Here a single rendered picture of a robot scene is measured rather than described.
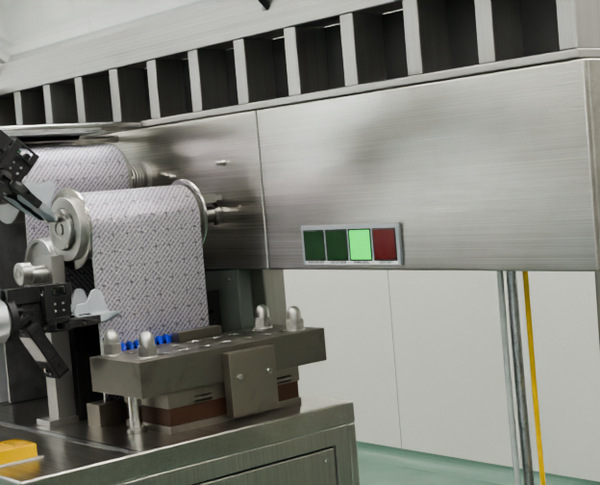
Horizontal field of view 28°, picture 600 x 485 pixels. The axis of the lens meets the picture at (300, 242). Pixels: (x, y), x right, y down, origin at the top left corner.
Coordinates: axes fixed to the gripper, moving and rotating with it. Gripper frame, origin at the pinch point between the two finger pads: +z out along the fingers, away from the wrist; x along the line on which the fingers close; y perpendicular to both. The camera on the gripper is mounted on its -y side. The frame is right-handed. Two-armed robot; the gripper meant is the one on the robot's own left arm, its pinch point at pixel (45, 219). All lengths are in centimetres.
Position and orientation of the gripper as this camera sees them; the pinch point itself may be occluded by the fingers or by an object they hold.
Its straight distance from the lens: 218.4
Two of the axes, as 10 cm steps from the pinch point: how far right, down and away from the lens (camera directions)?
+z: 6.4, 5.7, 5.2
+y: 4.3, -8.2, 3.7
